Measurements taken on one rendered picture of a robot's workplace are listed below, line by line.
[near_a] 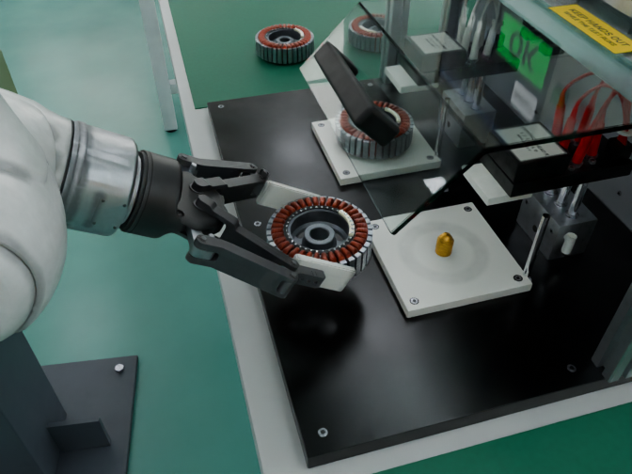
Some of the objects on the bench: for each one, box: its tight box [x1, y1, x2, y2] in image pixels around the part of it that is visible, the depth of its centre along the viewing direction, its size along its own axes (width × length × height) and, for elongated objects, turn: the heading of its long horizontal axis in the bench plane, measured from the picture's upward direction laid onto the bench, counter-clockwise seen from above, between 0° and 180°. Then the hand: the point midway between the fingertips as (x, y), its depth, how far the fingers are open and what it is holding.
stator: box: [255, 24, 314, 64], centre depth 114 cm, size 11×11×4 cm
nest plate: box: [371, 202, 532, 318], centre depth 71 cm, size 15×15×1 cm
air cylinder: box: [516, 188, 598, 260], centre depth 72 cm, size 5×8×6 cm
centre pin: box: [435, 232, 454, 257], centre depth 69 cm, size 2×2×3 cm
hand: (316, 237), depth 63 cm, fingers closed on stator, 11 cm apart
